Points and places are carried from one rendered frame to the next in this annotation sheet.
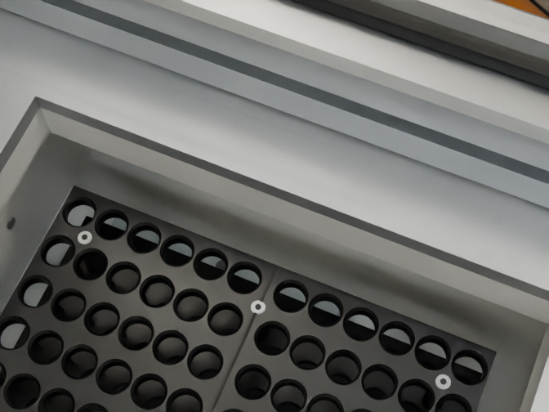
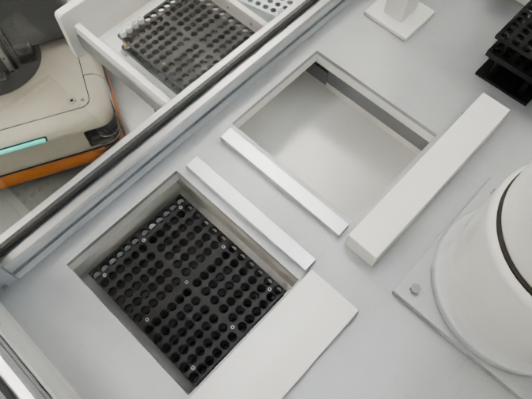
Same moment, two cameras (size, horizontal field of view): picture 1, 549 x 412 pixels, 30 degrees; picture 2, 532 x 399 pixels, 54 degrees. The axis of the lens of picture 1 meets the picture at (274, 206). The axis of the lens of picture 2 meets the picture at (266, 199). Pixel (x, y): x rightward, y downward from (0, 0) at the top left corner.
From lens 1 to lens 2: 0.43 m
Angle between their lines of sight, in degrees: 29
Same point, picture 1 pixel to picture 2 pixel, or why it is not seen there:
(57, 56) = (58, 256)
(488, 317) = (169, 198)
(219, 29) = (81, 207)
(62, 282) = (113, 283)
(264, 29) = (88, 197)
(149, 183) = (89, 267)
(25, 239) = not seen: hidden behind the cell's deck
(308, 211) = (129, 214)
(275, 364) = (159, 241)
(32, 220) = not seen: hidden behind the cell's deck
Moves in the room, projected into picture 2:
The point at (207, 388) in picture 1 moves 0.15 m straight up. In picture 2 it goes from (157, 258) to (134, 215)
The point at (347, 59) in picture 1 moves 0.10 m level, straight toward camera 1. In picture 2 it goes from (105, 184) to (168, 214)
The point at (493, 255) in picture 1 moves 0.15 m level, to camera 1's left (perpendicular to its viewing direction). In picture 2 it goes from (160, 180) to (112, 272)
